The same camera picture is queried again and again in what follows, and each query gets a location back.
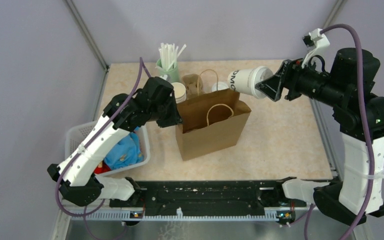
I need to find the red snack bag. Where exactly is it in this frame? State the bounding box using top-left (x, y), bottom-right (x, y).
top-left (93, 161), bottom-right (111, 174)

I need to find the brown paper bag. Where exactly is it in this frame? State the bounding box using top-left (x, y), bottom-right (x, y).
top-left (175, 89), bottom-right (252, 161)

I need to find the blue snack bag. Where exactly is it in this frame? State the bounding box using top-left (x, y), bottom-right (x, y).
top-left (103, 132), bottom-right (144, 170)

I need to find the white plastic basket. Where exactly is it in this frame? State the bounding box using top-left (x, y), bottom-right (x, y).
top-left (64, 120), bottom-right (151, 177)

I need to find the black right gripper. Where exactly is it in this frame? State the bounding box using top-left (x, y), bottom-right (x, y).
top-left (255, 53), bottom-right (345, 107)

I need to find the aluminium frame rail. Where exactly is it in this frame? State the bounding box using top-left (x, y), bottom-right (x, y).
top-left (51, 187), bottom-right (372, 240)

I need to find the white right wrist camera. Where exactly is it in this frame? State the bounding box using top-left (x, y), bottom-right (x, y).
top-left (301, 28), bottom-right (330, 69)

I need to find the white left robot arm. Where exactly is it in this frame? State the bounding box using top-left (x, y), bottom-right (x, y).
top-left (47, 75), bottom-right (182, 207)

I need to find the green straw holder cup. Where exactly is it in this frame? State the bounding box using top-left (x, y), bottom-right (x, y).
top-left (156, 59), bottom-right (181, 83)

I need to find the brown pulp cup carrier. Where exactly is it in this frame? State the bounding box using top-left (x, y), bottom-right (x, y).
top-left (181, 73), bottom-right (205, 100)

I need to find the white paper straws bundle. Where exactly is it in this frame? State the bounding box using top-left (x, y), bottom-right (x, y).
top-left (156, 42), bottom-right (187, 72)

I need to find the stack of white lids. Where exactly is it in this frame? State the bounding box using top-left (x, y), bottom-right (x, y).
top-left (211, 81), bottom-right (230, 92)

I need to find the white plastic cup lid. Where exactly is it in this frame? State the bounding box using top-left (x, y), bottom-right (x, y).
top-left (251, 66), bottom-right (273, 99)

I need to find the stack of white paper cups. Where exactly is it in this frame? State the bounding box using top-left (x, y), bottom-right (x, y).
top-left (172, 82), bottom-right (187, 104)

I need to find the white paper coffee cup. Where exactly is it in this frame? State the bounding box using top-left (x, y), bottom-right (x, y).
top-left (227, 66), bottom-right (274, 99)

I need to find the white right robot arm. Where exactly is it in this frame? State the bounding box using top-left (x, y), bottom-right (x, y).
top-left (255, 47), bottom-right (384, 225)

